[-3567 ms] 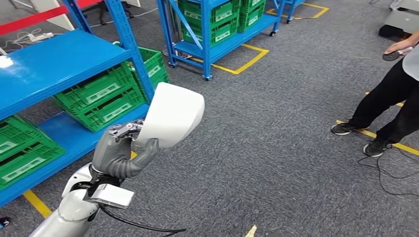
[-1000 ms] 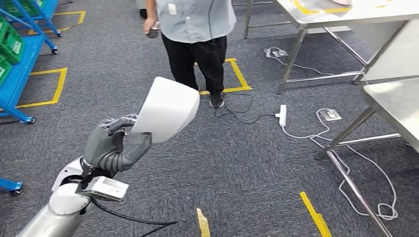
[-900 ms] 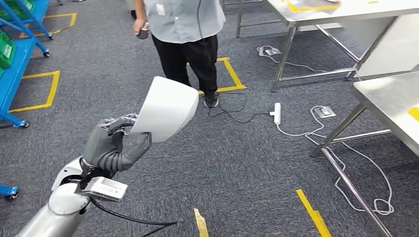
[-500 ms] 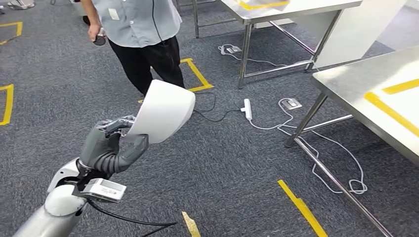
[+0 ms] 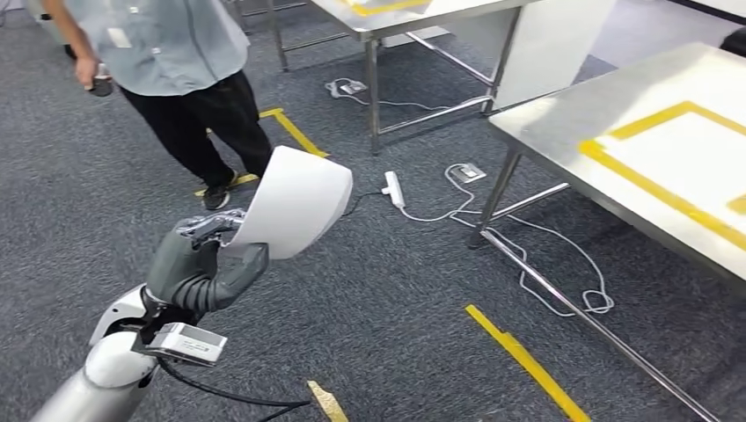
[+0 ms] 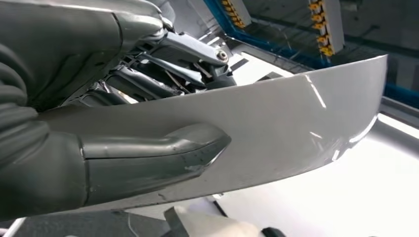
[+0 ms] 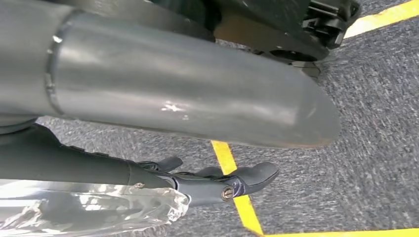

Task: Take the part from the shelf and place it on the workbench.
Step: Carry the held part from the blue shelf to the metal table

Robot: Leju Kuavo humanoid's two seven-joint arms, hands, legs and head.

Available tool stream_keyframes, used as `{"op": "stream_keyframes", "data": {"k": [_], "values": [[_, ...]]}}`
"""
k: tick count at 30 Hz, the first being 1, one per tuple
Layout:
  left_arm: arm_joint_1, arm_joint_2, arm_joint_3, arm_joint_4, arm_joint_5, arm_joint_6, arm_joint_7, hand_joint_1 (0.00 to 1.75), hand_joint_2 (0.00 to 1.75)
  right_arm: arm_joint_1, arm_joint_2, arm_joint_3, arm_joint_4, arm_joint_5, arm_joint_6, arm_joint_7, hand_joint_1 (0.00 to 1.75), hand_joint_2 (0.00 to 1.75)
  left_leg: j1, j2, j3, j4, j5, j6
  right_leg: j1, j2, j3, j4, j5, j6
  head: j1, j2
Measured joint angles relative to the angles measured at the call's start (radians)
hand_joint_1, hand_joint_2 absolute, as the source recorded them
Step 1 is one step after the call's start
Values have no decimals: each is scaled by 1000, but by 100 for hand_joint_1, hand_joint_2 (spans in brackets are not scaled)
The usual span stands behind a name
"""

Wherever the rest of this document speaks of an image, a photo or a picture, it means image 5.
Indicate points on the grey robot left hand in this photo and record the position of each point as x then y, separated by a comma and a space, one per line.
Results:
180, 274

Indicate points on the person's right hand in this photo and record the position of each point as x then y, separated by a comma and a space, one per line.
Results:
86, 71

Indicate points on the white curved plastic part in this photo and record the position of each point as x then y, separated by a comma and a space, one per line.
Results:
297, 198

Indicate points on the person's right forearm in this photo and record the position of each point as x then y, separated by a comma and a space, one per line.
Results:
67, 29

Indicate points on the steel workbench table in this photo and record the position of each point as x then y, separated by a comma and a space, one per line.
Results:
553, 110

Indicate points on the yellow tape on workbench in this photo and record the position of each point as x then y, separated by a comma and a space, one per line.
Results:
641, 179

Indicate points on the person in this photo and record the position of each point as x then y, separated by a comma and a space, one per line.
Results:
163, 46

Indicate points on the yellow floor tape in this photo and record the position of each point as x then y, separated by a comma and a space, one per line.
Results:
297, 132
524, 359

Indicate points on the torn yellow tape piece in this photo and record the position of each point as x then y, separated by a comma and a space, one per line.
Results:
327, 402

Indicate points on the white power strip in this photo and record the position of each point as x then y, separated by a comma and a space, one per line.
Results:
394, 189

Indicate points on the grey floor socket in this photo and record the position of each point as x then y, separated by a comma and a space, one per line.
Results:
354, 87
469, 173

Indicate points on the yellow tape on steel table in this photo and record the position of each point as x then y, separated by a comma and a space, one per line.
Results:
384, 7

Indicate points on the white table side panel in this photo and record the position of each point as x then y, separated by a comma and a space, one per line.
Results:
553, 52

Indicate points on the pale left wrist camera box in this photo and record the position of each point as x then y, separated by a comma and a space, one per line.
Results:
186, 345

